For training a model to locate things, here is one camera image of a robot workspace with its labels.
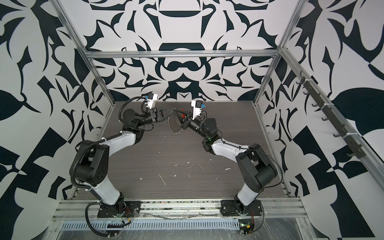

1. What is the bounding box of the silver key ring chain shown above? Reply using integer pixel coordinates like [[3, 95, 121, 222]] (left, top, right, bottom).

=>
[[166, 115, 183, 136]]

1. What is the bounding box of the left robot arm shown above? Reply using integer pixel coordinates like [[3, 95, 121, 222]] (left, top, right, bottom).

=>
[[69, 108, 174, 215]]

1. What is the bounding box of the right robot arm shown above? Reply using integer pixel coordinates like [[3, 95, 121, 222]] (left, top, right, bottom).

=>
[[174, 109, 279, 209]]

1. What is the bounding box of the right small circuit board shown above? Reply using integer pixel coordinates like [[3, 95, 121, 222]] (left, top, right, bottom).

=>
[[239, 221, 255, 235]]

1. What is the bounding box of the grey hook rack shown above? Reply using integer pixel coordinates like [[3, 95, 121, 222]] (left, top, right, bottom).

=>
[[297, 71, 366, 159]]

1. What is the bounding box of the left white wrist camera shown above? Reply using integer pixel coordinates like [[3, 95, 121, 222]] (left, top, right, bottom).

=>
[[145, 93, 159, 110]]

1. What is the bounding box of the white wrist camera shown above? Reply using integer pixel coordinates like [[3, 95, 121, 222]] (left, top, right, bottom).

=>
[[191, 100, 205, 120], [145, 93, 159, 110]]

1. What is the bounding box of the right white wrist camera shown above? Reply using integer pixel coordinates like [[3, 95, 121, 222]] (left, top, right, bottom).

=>
[[191, 100, 205, 120]]

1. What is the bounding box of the aluminium frame back bar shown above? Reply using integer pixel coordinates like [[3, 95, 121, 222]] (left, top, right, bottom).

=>
[[85, 50, 278, 59]]

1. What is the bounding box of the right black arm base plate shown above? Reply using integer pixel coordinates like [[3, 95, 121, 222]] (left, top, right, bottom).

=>
[[220, 200, 264, 217]]

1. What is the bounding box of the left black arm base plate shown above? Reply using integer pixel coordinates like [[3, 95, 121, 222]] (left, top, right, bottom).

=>
[[97, 201, 142, 218]]

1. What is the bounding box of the white slotted cable duct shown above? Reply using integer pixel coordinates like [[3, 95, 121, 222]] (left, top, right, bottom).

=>
[[59, 218, 241, 232]]

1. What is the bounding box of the aluminium front rail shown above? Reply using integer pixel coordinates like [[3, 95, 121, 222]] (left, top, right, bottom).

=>
[[52, 198, 307, 221]]

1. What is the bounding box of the left black corrugated cable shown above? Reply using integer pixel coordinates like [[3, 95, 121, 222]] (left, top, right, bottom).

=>
[[84, 201, 133, 238]]

